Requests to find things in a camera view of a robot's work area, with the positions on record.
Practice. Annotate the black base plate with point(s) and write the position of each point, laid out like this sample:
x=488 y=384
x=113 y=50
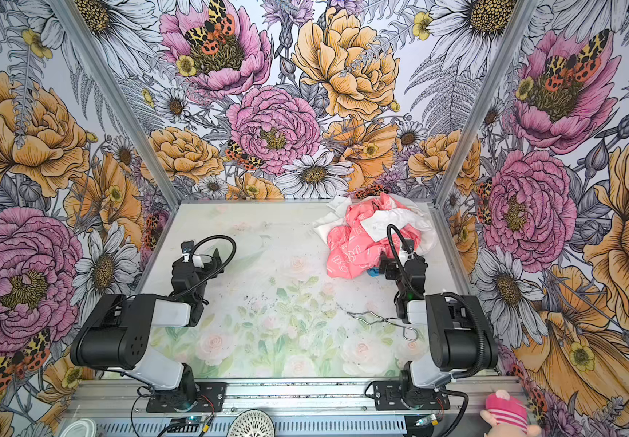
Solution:
x=202 y=397
x=395 y=395

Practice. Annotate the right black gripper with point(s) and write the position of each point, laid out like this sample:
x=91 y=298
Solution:
x=402 y=268

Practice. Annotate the right aluminium corner post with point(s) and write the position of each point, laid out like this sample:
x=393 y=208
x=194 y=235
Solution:
x=509 y=45

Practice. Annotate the pink plush toy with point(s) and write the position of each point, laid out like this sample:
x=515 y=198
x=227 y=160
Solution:
x=507 y=417

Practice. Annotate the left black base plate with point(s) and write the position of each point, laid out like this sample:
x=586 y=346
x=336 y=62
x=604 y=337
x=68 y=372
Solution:
x=202 y=397

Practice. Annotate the left aluminium corner post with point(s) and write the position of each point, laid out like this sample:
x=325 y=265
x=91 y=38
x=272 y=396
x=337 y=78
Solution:
x=79 y=34

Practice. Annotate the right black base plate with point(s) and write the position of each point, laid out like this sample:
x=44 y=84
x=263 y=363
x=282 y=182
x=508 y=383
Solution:
x=395 y=395

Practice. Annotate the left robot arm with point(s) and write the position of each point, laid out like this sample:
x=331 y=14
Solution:
x=116 y=335

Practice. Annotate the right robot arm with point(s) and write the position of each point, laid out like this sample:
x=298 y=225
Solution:
x=460 y=342

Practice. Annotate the white cloth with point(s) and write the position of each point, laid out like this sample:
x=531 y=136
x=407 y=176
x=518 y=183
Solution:
x=393 y=209

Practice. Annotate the aluminium corner post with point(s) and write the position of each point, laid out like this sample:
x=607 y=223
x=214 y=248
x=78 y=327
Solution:
x=509 y=45
x=79 y=34

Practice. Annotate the aluminium front rail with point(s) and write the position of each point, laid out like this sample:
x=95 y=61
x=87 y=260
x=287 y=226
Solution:
x=296 y=407

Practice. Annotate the pink patterned cloth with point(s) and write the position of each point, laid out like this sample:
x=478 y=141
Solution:
x=352 y=252

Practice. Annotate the white perforated round object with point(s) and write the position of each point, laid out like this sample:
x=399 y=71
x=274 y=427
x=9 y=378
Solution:
x=252 y=423

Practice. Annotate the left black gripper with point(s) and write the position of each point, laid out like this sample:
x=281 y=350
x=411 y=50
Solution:
x=188 y=276

